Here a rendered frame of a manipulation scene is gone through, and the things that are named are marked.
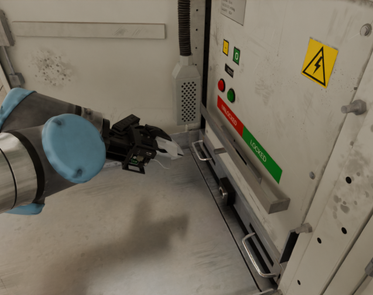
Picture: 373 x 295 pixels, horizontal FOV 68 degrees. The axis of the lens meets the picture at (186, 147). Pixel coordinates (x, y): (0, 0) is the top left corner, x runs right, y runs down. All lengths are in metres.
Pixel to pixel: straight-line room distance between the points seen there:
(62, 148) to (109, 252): 0.41
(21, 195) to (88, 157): 0.08
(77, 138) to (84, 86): 0.68
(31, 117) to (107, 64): 0.49
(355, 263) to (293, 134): 0.21
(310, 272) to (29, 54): 0.98
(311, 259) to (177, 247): 0.35
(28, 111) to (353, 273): 0.52
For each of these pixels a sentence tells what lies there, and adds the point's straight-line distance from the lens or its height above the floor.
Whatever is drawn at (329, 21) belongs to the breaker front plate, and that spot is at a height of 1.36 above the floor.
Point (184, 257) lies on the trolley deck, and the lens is 0.69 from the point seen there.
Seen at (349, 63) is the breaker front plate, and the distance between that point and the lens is 0.39.
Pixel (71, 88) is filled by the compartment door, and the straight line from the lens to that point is 1.06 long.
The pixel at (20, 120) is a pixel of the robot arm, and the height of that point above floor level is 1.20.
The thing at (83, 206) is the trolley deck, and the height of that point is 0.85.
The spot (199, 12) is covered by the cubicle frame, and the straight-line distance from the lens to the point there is 0.83.
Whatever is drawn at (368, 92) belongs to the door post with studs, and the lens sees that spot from 0.32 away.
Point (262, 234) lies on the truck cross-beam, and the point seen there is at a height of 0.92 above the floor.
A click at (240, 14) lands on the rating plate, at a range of 0.62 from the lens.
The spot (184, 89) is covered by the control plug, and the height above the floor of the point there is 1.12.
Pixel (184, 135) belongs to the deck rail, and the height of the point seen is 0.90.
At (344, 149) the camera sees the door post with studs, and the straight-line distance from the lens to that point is 0.35.
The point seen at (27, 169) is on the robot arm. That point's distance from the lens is 0.35.
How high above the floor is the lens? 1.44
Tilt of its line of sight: 37 degrees down
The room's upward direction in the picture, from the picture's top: straight up
